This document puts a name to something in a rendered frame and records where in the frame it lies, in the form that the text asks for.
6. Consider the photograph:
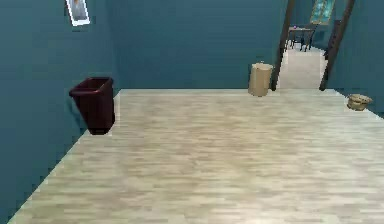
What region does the tall tan wood bucket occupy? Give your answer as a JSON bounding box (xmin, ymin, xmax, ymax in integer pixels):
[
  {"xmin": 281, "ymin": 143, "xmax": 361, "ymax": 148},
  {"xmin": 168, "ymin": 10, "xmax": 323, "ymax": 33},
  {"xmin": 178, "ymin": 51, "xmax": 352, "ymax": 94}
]
[{"xmin": 247, "ymin": 62, "xmax": 274, "ymax": 98}]

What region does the low woven tan basket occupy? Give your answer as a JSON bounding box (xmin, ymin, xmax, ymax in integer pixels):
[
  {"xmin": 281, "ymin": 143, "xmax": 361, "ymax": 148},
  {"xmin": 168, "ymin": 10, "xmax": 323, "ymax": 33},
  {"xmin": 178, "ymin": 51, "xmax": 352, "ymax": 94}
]
[{"xmin": 346, "ymin": 93, "xmax": 374, "ymax": 112}]

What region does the white framed wall picture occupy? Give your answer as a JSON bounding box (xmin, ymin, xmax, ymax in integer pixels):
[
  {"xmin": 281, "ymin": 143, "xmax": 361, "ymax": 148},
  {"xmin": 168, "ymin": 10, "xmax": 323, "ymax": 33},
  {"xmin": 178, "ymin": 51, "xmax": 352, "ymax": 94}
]
[{"xmin": 65, "ymin": 0, "xmax": 91, "ymax": 27}]

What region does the teal framed wall picture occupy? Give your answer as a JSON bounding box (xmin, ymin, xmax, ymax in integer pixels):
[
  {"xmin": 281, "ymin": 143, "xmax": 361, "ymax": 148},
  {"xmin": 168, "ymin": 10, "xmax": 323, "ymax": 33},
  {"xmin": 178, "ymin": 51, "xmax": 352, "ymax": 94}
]
[{"xmin": 309, "ymin": 0, "xmax": 336, "ymax": 26}]

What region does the dark wood table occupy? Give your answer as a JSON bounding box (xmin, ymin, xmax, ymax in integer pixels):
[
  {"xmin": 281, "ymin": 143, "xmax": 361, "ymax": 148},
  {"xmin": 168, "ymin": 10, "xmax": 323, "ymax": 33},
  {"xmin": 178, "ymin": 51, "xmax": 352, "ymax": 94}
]
[{"xmin": 287, "ymin": 26, "xmax": 316, "ymax": 53}]

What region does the dark wood door frame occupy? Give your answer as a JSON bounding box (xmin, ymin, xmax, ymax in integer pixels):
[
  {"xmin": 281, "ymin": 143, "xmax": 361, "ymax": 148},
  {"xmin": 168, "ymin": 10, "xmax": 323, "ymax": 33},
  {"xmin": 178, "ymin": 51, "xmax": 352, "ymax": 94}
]
[{"xmin": 270, "ymin": 0, "xmax": 356, "ymax": 92}]

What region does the dark red waste bin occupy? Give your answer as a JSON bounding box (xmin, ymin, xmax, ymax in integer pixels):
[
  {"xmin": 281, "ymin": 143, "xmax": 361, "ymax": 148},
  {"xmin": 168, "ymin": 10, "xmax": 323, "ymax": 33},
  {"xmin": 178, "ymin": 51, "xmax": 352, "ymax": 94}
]
[{"xmin": 68, "ymin": 76, "xmax": 116, "ymax": 136}]

